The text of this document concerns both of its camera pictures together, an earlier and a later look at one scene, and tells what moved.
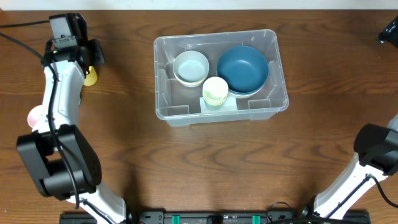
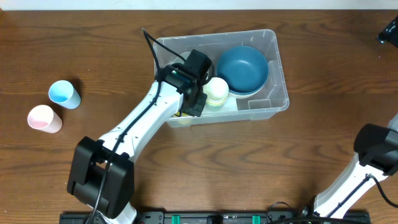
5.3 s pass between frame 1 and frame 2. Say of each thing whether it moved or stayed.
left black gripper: moved
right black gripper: stayed
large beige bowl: stayed
